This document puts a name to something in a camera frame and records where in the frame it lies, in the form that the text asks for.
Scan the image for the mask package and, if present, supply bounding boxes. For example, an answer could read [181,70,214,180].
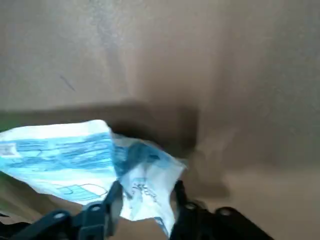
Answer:
[0,119,189,237]

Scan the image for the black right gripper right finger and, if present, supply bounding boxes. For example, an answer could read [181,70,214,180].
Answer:
[169,179,275,240]

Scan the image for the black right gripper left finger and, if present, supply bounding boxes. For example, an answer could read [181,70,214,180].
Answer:
[12,181,125,240]

